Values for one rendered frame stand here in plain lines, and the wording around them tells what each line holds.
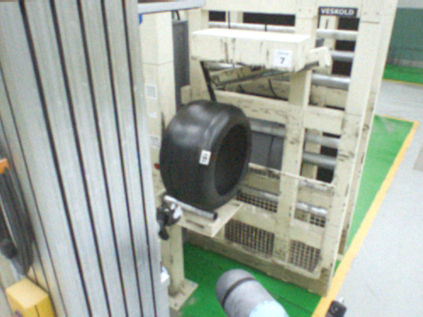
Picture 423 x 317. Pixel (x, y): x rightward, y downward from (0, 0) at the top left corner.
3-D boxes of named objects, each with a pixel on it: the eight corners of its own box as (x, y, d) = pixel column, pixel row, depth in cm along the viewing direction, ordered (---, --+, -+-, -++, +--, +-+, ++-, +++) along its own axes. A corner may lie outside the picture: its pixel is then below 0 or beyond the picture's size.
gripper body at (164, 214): (176, 208, 168) (160, 218, 158) (176, 223, 171) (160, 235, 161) (164, 202, 171) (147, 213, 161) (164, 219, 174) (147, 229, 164)
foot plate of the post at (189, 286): (147, 295, 258) (146, 291, 256) (169, 271, 279) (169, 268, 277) (176, 310, 246) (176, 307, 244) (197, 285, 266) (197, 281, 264)
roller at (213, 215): (164, 193, 208) (168, 196, 211) (161, 200, 206) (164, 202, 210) (216, 211, 191) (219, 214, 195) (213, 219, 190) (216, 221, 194)
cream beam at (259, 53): (189, 60, 200) (189, 32, 193) (213, 52, 219) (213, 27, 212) (294, 73, 172) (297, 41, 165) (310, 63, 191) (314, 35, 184)
